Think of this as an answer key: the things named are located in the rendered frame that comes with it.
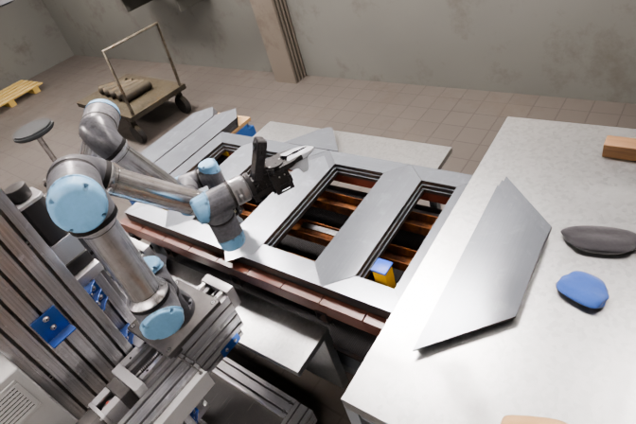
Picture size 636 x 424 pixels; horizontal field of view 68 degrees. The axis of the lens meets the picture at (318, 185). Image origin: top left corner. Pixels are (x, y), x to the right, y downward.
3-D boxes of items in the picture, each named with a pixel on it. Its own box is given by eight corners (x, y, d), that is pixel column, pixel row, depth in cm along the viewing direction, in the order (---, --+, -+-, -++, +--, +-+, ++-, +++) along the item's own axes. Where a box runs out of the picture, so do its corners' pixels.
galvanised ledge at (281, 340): (130, 244, 251) (127, 240, 250) (329, 332, 178) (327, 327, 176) (99, 271, 240) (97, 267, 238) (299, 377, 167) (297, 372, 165)
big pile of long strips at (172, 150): (208, 111, 325) (204, 103, 321) (250, 116, 302) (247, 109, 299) (117, 181, 279) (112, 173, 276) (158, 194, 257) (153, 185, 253)
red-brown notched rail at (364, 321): (130, 225, 245) (124, 217, 241) (418, 342, 153) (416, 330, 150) (123, 231, 242) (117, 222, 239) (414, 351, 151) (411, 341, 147)
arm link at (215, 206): (197, 218, 129) (185, 194, 124) (233, 200, 131) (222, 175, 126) (204, 233, 123) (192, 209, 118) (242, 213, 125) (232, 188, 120)
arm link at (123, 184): (38, 174, 118) (212, 217, 148) (39, 195, 110) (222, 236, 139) (54, 133, 116) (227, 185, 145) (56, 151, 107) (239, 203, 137)
